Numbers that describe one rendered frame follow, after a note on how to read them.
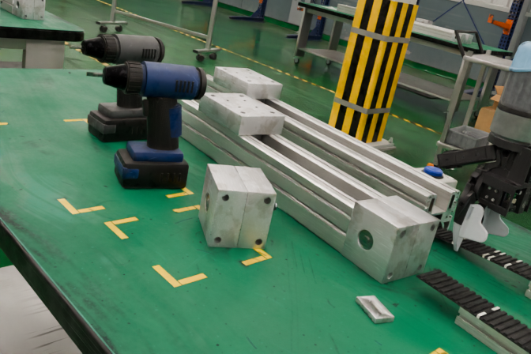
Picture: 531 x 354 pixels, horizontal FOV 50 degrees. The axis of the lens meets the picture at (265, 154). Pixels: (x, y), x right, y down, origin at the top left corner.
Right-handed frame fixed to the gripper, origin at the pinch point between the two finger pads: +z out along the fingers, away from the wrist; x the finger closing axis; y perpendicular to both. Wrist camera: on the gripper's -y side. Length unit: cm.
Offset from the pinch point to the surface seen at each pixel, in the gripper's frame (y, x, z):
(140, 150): -37, -46, -5
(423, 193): -7.5, -4.9, -6.0
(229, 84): -71, -5, -7
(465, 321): 15.0, -21.0, 1.1
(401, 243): 2.6, -22.1, -4.3
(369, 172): -21.2, -3.9, -4.2
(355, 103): -234, 225, 48
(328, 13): -473, 404, 8
